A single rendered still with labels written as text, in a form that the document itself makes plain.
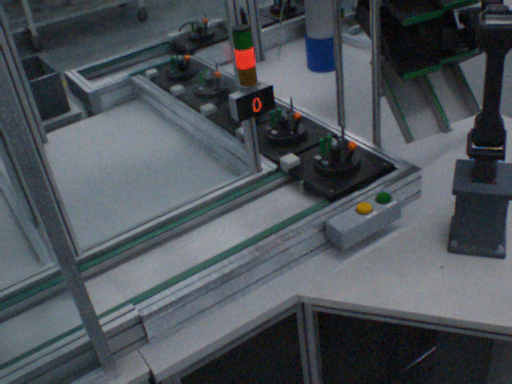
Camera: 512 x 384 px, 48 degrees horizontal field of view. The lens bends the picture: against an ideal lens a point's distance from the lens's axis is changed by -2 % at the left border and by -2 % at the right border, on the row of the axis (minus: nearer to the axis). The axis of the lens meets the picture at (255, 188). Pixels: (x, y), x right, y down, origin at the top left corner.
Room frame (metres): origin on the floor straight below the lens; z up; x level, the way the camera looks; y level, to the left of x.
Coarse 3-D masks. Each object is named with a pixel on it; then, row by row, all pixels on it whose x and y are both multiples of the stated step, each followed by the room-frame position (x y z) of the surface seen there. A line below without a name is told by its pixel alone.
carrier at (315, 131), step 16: (272, 112) 1.72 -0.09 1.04; (288, 112) 1.84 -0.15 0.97; (256, 128) 1.76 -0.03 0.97; (272, 128) 1.71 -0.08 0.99; (288, 128) 1.68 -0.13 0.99; (304, 128) 1.68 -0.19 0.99; (320, 128) 1.70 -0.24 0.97; (272, 144) 1.64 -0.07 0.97; (288, 144) 1.62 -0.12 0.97; (304, 144) 1.61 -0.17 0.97; (272, 160) 1.55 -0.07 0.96
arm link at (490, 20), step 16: (496, 16) 1.21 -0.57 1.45; (496, 32) 1.19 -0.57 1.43; (496, 48) 1.19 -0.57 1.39; (496, 64) 1.19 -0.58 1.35; (496, 80) 1.19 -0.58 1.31; (496, 96) 1.18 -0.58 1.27; (480, 112) 1.22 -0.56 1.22; (496, 112) 1.18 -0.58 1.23; (480, 128) 1.18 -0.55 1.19; (496, 128) 1.17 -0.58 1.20; (480, 144) 1.18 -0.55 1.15; (496, 144) 1.16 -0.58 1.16
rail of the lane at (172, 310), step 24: (408, 168) 1.41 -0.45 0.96; (360, 192) 1.32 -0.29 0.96; (408, 192) 1.37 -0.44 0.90; (312, 216) 1.25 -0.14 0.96; (264, 240) 1.18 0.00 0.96; (288, 240) 1.17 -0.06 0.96; (312, 240) 1.20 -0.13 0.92; (216, 264) 1.11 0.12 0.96; (240, 264) 1.10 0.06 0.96; (264, 264) 1.13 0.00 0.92; (288, 264) 1.16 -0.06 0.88; (168, 288) 1.05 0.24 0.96; (192, 288) 1.04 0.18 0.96; (216, 288) 1.06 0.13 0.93; (240, 288) 1.09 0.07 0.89; (144, 312) 0.98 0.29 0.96; (168, 312) 1.00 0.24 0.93; (192, 312) 1.02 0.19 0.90; (168, 336) 0.99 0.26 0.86
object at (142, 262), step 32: (224, 192) 1.43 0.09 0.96; (256, 192) 1.44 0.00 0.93; (288, 192) 1.44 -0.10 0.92; (352, 192) 1.35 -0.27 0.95; (160, 224) 1.32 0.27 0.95; (192, 224) 1.33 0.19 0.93; (224, 224) 1.33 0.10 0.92; (256, 224) 1.31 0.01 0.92; (288, 224) 1.25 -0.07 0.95; (128, 256) 1.24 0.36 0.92; (160, 256) 1.23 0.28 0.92; (192, 256) 1.21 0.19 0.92; (224, 256) 1.15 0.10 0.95; (128, 288) 1.12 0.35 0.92; (160, 288) 1.07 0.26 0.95
